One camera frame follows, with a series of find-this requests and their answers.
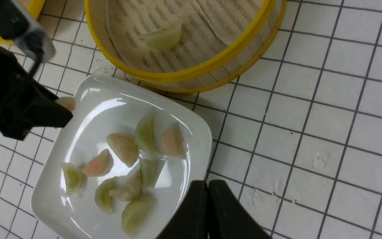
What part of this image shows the pink dumpling plate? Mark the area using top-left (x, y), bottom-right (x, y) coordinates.
top-left (83, 149), bottom-right (114, 177)
top-left (161, 122), bottom-right (186, 159)

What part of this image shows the white steamer liner cloth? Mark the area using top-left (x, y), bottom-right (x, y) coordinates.
top-left (105, 0), bottom-right (264, 74)

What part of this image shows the pink dumpling plate left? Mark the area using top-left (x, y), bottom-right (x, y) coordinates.
top-left (83, 149), bottom-right (114, 177)

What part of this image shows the green dumpling plate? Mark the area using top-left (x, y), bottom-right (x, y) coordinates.
top-left (139, 158), bottom-right (166, 193)
top-left (94, 177), bottom-right (118, 215)
top-left (61, 162), bottom-right (87, 197)
top-left (121, 194), bottom-right (157, 237)
top-left (134, 112), bottom-right (159, 156)

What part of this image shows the bamboo steamer basket yellow rim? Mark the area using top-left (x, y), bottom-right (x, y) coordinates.
top-left (84, 0), bottom-right (287, 93)

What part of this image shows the white dumpling plate lower centre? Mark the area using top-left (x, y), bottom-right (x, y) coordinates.
top-left (109, 171), bottom-right (143, 201)

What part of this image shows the green dumpling plate bottom centre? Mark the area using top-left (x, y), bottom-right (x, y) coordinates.
top-left (94, 177), bottom-right (118, 215)

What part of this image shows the pink dumpling plate top right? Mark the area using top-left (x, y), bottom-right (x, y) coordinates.
top-left (161, 122), bottom-right (186, 159)

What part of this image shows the white dumpling plate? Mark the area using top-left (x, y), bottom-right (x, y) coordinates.
top-left (109, 171), bottom-right (143, 201)
top-left (106, 132), bottom-right (139, 168)

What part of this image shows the pink dumpling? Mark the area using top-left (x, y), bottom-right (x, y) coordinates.
top-left (55, 97), bottom-right (76, 112)

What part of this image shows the green dumpling plate bottom right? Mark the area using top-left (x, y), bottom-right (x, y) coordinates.
top-left (121, 194), bottom-right (157, 237)

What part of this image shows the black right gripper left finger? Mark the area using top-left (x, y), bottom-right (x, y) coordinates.
top-left (157, 181), bottom-right (208, 239)

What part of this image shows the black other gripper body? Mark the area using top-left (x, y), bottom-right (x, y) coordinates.
top-left (0, 47), bottom-right (73, 140)

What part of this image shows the white square plate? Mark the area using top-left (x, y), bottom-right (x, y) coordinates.
top-left (31, 76), bottom-right (213, 239)

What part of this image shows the green dumpling plate middle right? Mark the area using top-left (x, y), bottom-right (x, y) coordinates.
top-left (139, 158), bottom-right (166, 193)

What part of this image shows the green dumpling plate far left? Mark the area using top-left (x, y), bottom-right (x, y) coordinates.
top-left (61, 162), bottom-right (87, 197)

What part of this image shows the green dumpling plate top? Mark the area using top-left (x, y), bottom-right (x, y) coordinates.
top-left (134, 112), bottom-right (159, 156)

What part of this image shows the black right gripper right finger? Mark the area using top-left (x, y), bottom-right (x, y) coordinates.
top-left (208, 180), bottom-right (271, 239)

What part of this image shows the green dumpling in steamer front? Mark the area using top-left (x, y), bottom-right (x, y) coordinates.
top-left (140, 22), bottom-right (182, 50)

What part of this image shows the bamboo steamer lid yellow rim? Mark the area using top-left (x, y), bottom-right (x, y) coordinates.
top-left (0, 0), bottom-right (46, 45)

